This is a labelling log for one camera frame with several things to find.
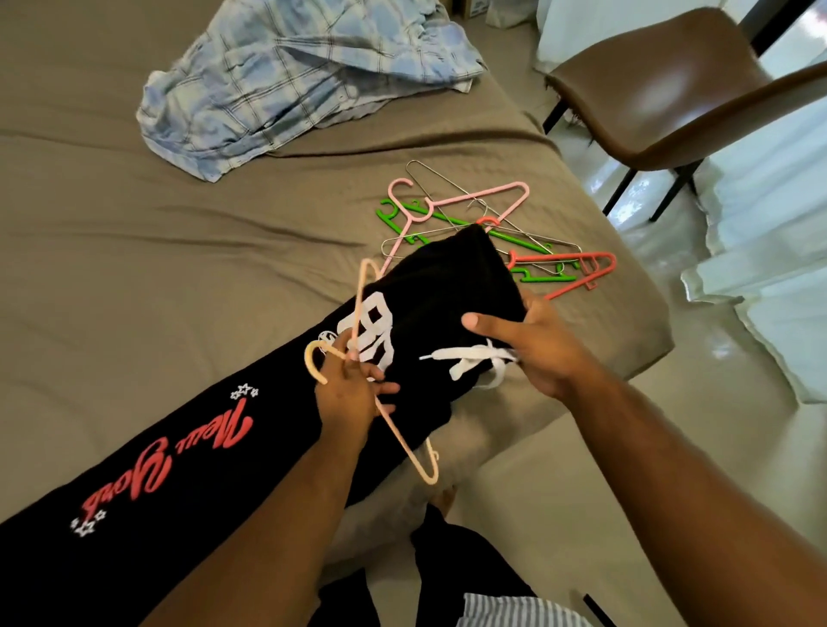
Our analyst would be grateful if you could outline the sheer white curtain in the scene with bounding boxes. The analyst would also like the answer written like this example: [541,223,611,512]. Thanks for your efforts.
[681,71,827,405]
[533,0,731,74]

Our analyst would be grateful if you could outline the black garment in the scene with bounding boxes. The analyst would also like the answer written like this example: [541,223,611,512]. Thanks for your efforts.
[0,223,530,627]

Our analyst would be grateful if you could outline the brown chair with black legs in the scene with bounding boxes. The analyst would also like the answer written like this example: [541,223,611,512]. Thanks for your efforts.
[541,6,827,224]

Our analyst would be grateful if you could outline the person's left forearm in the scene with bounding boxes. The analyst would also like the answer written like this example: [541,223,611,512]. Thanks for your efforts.
[140,419,376,627]

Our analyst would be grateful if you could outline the person's right hand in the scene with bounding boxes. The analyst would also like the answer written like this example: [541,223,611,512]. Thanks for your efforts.
[461,295,604,405]

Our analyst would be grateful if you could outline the person's left hand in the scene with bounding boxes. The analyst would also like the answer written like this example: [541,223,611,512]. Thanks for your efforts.
[314,342,402,444]

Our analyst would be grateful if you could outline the pile of coloured plastic hangers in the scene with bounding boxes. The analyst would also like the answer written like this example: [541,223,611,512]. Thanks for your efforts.
[375,158,619,302]

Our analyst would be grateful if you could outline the person's striped shirt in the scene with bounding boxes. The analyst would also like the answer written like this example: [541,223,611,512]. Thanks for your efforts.
[457,590,599,627]

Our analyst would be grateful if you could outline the bed with taupe sheet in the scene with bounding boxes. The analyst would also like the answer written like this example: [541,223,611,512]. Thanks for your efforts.
[0,0,676,583]

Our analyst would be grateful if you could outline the peach plastic hanger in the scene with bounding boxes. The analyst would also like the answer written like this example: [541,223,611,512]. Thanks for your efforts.
[303,257,442,487]

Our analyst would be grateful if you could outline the person's right forearm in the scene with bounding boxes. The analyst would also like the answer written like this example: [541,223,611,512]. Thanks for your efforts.
[562,368,827,627]

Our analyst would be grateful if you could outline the light blue garment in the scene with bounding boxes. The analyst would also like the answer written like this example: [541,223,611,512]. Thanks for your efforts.
[135,0,488,183]

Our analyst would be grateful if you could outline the person's black trousers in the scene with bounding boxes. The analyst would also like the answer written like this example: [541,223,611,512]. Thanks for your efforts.
[308,504,539,627]

